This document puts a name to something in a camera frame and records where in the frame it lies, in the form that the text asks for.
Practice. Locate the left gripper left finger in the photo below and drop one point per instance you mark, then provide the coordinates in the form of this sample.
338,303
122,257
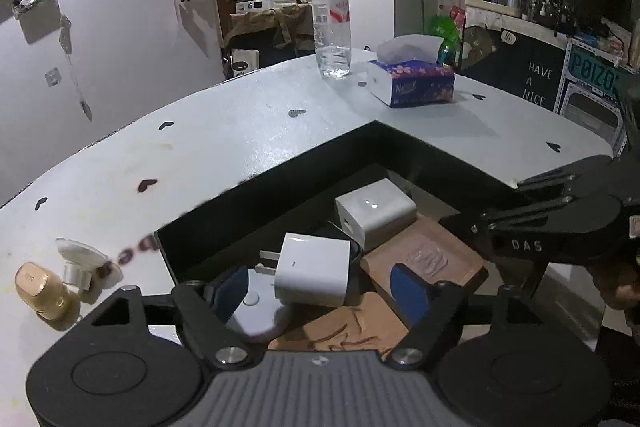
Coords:
204,311

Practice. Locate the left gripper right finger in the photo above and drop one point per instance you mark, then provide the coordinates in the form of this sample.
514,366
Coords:
433,314

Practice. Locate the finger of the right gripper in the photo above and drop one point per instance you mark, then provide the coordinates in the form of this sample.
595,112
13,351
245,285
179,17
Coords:
563,175
473,227

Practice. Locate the wooden coaster with logo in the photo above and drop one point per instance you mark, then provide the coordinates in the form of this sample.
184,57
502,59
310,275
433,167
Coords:
430,251

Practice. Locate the large white charger cube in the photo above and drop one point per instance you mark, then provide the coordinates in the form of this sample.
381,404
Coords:
374,213

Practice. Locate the small white charger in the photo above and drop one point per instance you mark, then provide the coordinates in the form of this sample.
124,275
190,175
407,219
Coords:
309,269

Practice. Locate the black box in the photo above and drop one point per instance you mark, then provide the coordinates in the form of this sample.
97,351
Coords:
299,195

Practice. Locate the gold earbuds case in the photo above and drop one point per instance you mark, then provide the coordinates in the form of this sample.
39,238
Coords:
42,290

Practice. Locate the white round tape measure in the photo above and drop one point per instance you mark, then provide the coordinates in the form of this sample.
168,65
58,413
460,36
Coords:
261,315

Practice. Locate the carved wooden block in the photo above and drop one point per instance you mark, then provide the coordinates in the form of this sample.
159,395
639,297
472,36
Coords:
371,325

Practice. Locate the purple tissue box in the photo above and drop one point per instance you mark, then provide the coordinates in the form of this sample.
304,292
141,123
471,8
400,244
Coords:
406,73

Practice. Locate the clear water bottle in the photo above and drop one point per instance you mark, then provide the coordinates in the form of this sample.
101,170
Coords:
332,37

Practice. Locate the white washing machine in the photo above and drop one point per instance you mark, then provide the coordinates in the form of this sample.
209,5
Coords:
246,6

